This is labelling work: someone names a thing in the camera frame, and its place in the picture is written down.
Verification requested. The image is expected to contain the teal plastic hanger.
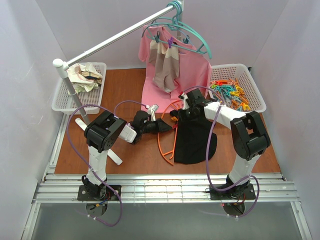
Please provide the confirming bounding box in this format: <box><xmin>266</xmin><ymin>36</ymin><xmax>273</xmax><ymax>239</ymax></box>
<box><xmin>166</xmin><ymin>0</ymin><xmax>213</xmax><ymax>59</ymax></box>

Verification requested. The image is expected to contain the teal clip hanger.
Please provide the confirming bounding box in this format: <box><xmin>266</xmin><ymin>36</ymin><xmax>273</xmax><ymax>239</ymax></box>
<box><xmin>142</xmin><ymin>21</ymin><xmax>198</xmax><ymax>55</ymax></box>

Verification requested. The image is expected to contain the orange plastic hanger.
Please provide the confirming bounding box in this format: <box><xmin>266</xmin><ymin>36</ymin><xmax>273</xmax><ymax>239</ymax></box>
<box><xmin>157</xmin><ymin>100</ymin><xmax>183</xmax><ymax>166</ymax></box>

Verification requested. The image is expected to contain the pile of light clothes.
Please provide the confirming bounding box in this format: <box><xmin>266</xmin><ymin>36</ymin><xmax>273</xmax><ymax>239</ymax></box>
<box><xmin>67</xmin><ymin>62</ymin><xmax>103</xmax><ymax>94</ymax></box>

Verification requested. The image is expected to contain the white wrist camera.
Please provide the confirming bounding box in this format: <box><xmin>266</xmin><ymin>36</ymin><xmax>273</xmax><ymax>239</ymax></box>
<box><xmin>145</xmin><ymin>104</ymin><xmax>159</xmax><ymax>122</ymax></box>
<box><xmin>178</xmin><ymin>91</ymin><xmax>190</xmax><ymax>110</ymax></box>

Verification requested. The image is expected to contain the pile of colourful clothespins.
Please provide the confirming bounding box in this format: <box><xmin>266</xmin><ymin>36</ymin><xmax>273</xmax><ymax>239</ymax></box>
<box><xmin>209</xmin><ymin>78</ymin><xmax>251</xmax><ymax>112</ymax></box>

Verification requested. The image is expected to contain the white clothes basket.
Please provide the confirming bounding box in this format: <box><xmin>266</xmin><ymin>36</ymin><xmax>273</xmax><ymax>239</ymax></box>
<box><xmin>51</xmin><ymin>62</ymin><xmax>107</xmax><ymax>115</ymax></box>

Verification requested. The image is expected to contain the white metal clothes rack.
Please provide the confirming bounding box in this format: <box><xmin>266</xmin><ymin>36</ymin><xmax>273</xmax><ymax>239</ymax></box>
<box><xmin>52</xmin><ymin>0</ymin><xmax>184</xmax><ymax>166</ymax></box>

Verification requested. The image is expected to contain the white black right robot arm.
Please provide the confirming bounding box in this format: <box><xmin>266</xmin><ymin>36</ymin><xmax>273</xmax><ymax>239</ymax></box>
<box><xmin>178</xmin><ymin>88</ymin><xmax>271</xmax><ymax>198</ymax></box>

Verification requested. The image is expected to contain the beige brown underwear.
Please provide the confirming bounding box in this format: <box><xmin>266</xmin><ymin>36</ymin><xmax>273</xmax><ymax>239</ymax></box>
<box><xmin>148</xmin><ymin>40</ymin><xmax>180</xmax><ymax>93</ymax></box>

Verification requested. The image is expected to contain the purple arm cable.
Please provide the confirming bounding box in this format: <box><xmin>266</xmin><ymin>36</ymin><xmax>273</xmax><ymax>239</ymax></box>
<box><xmin>66</xmin><ymin>100</ymin><xmax>151</xmax><ymax>227</ymax></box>
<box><xmin>178</xmin><ymin>86</ymin><xmax>261</xmax><ymax>219</ymax></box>

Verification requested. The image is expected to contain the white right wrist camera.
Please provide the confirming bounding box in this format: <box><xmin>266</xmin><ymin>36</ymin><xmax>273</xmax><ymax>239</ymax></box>
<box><xmin>178</xmin><ymin>91</ymin><xmax>190</xmax><ymax>110</ymax></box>

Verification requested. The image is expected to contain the pink t-shirt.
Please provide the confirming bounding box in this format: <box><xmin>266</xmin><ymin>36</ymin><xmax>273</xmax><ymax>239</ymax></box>
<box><xmin>138</xmin><ymin>26</ymin><xmax>212</xmax><ymax>113</ymax></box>

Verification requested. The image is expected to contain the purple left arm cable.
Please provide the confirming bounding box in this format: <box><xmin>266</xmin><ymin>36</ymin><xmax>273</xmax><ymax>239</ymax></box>
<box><xmin>66</xmin><ymin>100</ymin><xmax>151</xmax><ymax>227</ymax></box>

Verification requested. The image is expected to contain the white clothespin basket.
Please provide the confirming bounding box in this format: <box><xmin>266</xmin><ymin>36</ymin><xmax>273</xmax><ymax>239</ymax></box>
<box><xmin>208</xmin><ymin>63</ymin><xmax>267</xmax><ymax>113</ymax></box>

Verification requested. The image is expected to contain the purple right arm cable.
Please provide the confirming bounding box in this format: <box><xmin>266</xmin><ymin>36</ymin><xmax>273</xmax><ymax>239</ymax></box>
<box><xmin>178</xmin><ymin>86</ymin><xmax>261</xmax><ymax>219</ymax></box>

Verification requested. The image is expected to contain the black underwear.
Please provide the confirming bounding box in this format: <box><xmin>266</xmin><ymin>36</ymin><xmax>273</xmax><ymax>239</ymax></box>
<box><xmin>174</xmin><ymin>117</ymin><xmax>218</xmax><ymax>165</ymax></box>

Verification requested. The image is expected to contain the purple clothespin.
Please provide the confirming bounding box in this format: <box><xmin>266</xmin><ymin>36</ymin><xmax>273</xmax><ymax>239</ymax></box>
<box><xmin>167</xmin><ymin>37</ymin><xmax>174</xmax><ymax>49</ymax></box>

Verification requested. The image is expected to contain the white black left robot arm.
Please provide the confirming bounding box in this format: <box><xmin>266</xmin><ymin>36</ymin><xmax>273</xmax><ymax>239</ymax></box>
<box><xmin>75</xmin><ymin>110</ymin><xmax>173</xmax><ymax>201</ymax></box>

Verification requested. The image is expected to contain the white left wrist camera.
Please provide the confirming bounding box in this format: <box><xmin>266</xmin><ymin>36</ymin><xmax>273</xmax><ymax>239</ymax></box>
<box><xmin>145</xmin><ymin>104</ymin><xmax>159</xmax><ymax>122</ymax></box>

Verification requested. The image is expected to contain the aluminium rail frame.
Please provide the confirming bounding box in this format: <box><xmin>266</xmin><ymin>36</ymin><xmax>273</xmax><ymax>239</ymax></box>
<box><xmin>22</xmin><ymin>115</ymin><xmax>319</xmax><ymax>240</ymax></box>

